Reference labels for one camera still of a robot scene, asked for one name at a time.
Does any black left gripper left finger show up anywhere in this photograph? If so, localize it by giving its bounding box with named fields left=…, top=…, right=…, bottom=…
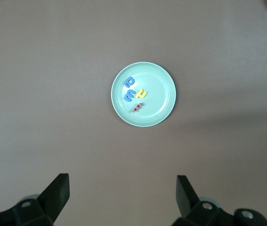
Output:
left=0, top=173, right=71, bottom=226

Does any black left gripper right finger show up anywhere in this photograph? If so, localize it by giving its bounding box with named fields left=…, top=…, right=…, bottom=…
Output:
left=170, top=175, right=267, bottom=226

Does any blue foam lowercase a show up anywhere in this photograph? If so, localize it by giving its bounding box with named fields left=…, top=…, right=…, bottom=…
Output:
left=123, top=76, right=136, bottom=88

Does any green plate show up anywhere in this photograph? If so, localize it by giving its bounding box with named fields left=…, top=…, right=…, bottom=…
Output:
left=111, top=62, right=178, bottom=128

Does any blue foam lowercase m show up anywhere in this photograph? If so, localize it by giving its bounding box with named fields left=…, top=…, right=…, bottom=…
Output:
left=123, top=89, right=137, bottom=103

